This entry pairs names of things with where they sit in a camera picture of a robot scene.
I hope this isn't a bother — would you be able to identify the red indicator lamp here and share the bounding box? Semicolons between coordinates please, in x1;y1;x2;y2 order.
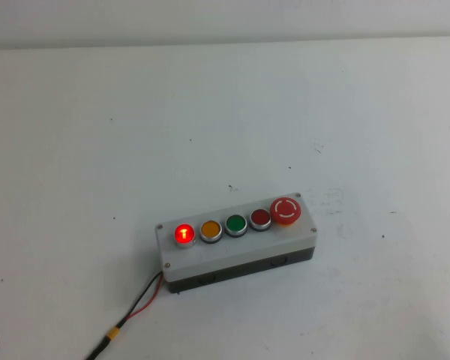
172;223;197;250

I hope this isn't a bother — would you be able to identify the dark red push button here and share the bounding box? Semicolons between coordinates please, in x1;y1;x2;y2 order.
248;208;273;232

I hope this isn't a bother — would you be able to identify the thin red wire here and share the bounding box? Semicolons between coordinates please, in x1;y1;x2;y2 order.
116;277;164;330

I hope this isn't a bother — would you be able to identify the red emergency stop mushroom button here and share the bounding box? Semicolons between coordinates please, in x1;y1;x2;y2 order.
269;196;302;228

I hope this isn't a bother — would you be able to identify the yellow push button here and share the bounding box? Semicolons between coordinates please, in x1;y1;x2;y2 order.
199;220;224;245

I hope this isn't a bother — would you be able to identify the black sheathed cable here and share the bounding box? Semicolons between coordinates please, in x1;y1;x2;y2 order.
85;334;113;360

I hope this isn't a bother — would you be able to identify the thin black wire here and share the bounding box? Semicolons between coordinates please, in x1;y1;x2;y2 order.
115;271;164;329

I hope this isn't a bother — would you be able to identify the grey button control box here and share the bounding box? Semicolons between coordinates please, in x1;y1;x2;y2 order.
154;192;318;296

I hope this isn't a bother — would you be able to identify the green push button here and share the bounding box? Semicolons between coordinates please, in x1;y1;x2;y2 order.
223;213;248;239

